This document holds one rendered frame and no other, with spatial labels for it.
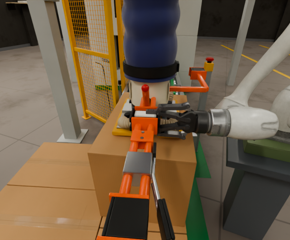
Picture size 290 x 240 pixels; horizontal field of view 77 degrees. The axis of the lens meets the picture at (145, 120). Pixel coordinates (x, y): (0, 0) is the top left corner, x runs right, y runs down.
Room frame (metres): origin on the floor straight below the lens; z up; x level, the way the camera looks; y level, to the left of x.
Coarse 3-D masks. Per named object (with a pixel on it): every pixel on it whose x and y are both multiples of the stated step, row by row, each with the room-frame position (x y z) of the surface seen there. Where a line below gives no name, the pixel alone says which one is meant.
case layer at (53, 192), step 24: (48, 144) 1.08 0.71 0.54; (72, 144) 1.08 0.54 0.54; (24, 168) 0.84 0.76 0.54; (48, 168) 0.84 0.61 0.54; (72, 168) 0.84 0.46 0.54; (0, 192) 0.66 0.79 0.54; (24, 192) 0.66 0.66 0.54; (48, 192) 0.66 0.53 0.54; (72, 192) 0.66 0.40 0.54; (0, 216) 0.52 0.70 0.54; (24, 216) 0.52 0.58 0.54; (48, 216) 0.52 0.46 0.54; (72, 216) 0.52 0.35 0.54; (96, 216) 0.52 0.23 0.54
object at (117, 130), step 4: (128, 100) 0.91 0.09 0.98; (124, 104) 0.87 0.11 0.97; (120, 112) 0.78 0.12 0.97; (120, 116) 0.74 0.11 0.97; (128, 116) 0.70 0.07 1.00; (116, 120) 0.71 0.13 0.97; (116, 124) 0.67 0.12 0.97; (116, 128) 0.64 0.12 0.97; (120, 128) 0.64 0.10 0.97; (128, 128) 0.64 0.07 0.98; (112, 132) 0.62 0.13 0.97; (116, 132) 0.62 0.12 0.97; (120, 132) 0.62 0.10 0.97; (124, 132) 0.62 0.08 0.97; (128, 132) 0.61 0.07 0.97
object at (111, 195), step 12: (120, 204) 0.20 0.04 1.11; (132, 204) 0.20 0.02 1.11; (144, 204) 0.20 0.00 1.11; (108, 216) 0.18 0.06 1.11; (120, 216) 0.18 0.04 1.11; (132, 216) 0.18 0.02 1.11; (144, 216) 0.18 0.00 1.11; (108, 228) 0.16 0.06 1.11; (120, 228) 0.16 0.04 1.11; (132, 228) 0.16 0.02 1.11; (144, 228) 0.16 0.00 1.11
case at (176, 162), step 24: (96, 144) 0.57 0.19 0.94; (120, 144) 0.57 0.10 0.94; (168, 144) 0.57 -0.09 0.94; (192, 144) 0.57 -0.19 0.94; (96, 168) 0.52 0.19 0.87; (120, 168) 0.51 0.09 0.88; (168, 168) 0.48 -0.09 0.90; (192, 168) 0.47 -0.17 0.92; (96, 192) 0.52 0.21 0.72; (168, 192) 0.48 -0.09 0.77
